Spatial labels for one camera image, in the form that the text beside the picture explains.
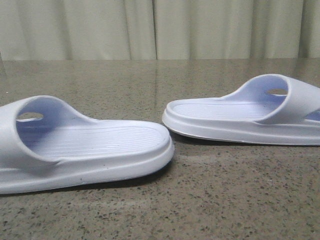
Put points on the pale green curtain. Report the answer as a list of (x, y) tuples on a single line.
[(158, 29)]

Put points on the pale blue slipper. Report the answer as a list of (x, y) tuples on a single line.
[(269, 109), (46, 144)]

